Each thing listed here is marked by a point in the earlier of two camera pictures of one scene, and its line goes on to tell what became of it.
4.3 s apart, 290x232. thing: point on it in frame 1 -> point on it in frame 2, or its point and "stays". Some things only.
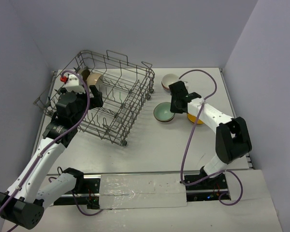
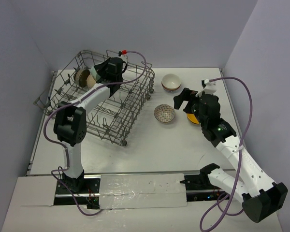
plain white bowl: x=94 y=79 stays
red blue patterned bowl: x=166 y=88 stays
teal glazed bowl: x=162 y=112 -> x=94 y=73
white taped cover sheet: x=129 y=191 stays
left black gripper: x=91 y=99 -> x=102 y=71
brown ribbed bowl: x=84 y=73 stays
